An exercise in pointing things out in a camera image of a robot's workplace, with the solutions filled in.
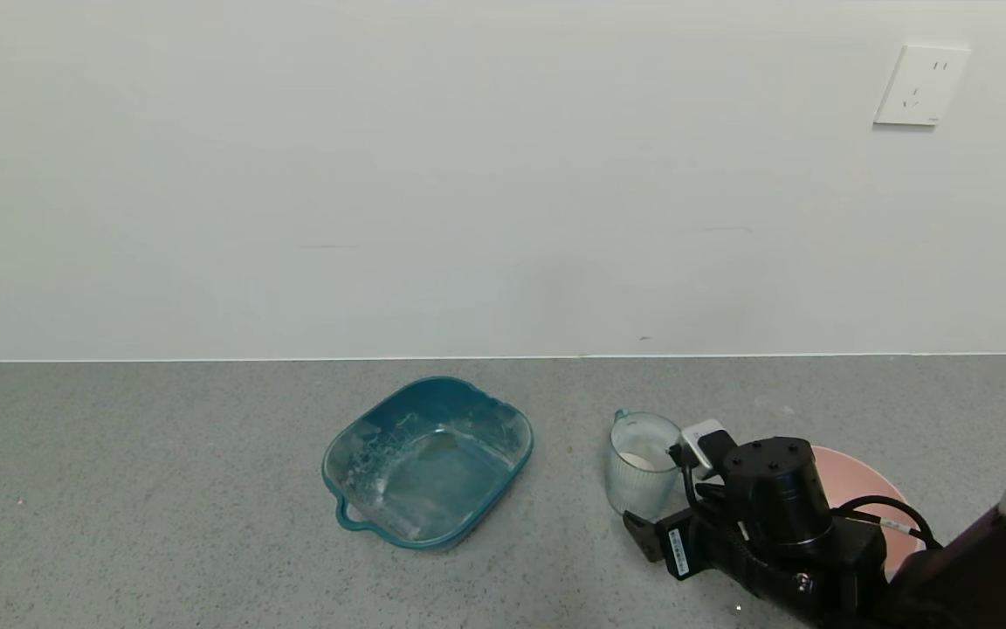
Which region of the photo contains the white wall socket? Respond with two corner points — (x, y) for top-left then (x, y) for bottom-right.
(873, 44), (972, 128)

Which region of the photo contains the black cable with white tag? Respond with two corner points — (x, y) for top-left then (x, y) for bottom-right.
(830, 494), (942, 551)

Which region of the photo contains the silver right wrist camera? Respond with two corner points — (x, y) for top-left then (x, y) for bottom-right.
(680, 418), (737, 480)

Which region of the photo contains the thin black camera cable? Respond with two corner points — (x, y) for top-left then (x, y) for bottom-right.
(667, 444), (703, 509)

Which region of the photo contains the pink bowl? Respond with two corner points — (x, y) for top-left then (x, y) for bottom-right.
(809, 445), (921, 577)

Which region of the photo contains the teal plastic handled tray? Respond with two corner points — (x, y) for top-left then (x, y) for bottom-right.
(321, 376), (534, 551)

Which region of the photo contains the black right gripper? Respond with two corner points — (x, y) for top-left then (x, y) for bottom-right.
(621, 503), (752, 582)

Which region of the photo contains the beige speckled powder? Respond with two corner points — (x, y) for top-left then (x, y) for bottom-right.
(621, 448), (672, 473)

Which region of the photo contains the clear ribbed plastic cup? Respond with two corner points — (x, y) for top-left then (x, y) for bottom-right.
(605, 409), (689, 518)

